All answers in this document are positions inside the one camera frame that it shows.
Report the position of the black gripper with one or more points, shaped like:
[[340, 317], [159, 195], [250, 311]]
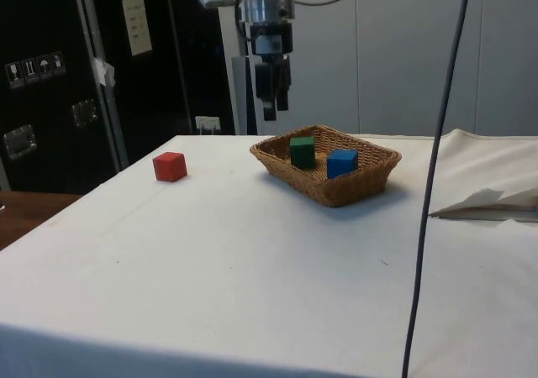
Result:
[[286, 38]]

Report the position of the wicker basket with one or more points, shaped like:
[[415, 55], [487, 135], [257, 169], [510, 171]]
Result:
[[336, 191]]

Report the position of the pale locker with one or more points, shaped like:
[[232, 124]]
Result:
[[323, 80]]

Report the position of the green cube block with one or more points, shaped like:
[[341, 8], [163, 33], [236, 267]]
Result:
[[302, 155]]

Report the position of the blue cube block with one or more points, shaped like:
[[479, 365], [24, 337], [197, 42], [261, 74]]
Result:
[[341, 166]]

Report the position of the red cube block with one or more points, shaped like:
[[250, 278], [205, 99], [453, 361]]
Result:
[[169, 168]]

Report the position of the black cabinet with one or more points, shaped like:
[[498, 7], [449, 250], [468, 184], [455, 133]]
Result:
[[50, 101]]

